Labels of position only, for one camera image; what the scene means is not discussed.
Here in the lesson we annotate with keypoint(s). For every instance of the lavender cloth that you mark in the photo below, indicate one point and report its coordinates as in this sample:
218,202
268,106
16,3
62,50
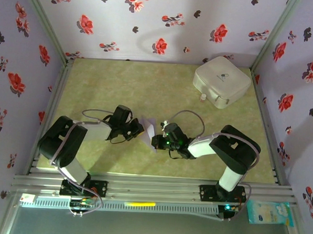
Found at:
149,127

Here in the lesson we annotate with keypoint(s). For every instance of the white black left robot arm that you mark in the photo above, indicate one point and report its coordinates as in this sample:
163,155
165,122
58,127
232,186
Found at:
60,143

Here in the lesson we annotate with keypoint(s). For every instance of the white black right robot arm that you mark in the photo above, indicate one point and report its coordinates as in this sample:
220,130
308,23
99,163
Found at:
236,150

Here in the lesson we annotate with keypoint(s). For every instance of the small white vial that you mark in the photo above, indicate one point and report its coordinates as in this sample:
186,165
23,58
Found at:
203,98

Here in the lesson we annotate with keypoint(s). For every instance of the yellow marker pen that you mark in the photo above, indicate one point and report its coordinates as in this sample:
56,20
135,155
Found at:
141,204

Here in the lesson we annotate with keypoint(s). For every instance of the white plastic storage box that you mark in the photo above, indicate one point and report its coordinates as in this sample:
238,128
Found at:
221,78

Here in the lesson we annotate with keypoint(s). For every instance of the blue wet wipes packet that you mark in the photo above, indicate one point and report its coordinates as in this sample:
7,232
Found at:
269,213

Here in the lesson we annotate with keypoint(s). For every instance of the small white label box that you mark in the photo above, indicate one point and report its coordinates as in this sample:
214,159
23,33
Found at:
27,198

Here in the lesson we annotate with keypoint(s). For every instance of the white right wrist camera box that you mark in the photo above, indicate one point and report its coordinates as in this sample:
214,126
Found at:
165,125

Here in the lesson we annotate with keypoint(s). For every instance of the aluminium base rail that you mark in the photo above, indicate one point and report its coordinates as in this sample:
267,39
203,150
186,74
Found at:
152,190

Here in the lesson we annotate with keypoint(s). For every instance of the aluminium side rail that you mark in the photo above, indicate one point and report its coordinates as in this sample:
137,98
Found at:
262,101
56,96

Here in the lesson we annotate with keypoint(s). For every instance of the aluminium frame post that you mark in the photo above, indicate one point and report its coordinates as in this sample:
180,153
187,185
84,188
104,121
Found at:
47,24
272,36

